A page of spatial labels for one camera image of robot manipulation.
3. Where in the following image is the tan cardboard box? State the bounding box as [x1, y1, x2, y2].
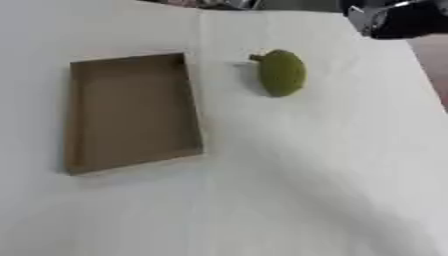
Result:
[61, 51, 205, 176]

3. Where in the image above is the green toy fruit with stem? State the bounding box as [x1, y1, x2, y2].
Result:
[248, 49, 308, 98]

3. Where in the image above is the black chair with silver frame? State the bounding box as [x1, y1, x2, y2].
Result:
[337, 0, 448, 40]

